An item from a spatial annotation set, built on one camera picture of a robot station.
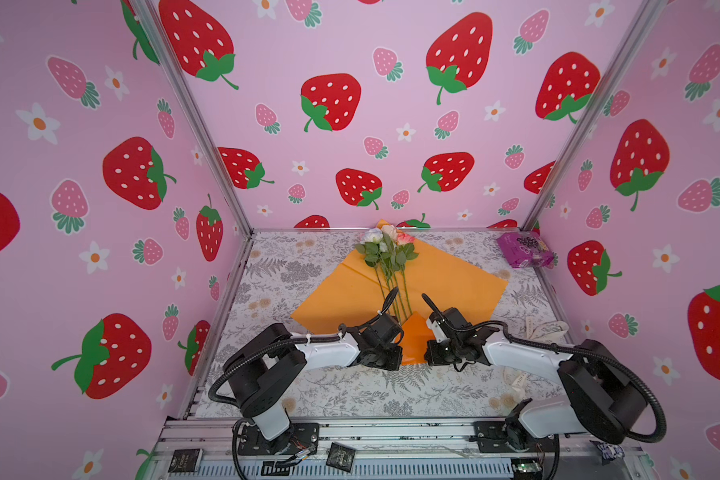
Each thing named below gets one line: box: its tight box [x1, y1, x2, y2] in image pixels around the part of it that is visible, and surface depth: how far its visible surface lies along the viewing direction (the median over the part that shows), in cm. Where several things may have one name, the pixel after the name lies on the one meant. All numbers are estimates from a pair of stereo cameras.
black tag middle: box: [326, 442, 356, 473], surface depth 71 cm
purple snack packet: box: [497, 232, 555, 268], surface depth 109 cm
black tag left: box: [168, 448, 204, 473], surface depth 71 cm
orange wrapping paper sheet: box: [291, 219, 509, 365], surface depth 108 cm
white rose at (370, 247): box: [355, 228, 388, 315], surface depth 110 cm
